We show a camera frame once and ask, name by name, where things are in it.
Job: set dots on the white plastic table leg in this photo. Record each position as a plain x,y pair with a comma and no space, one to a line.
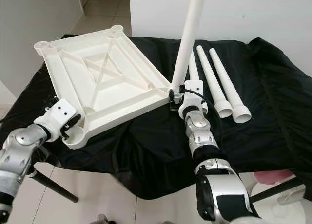
229,85
190,34
214,85
195,70

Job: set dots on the white plastic table top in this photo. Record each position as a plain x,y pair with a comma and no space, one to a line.
107,85

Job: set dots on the black table cloth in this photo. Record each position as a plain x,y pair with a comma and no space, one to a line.
151,151

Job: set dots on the black metal table leg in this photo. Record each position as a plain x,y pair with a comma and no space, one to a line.
278,190
58,190

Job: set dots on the grey robot foot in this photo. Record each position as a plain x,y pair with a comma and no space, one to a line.
103,219

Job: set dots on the pink round stool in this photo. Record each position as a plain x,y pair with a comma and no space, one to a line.
273,176

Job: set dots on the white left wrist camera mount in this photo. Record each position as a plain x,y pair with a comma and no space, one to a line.
58,116

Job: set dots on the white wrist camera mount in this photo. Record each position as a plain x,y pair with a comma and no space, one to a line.
58,116
192,100

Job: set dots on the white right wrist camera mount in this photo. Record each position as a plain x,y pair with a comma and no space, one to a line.
192,100

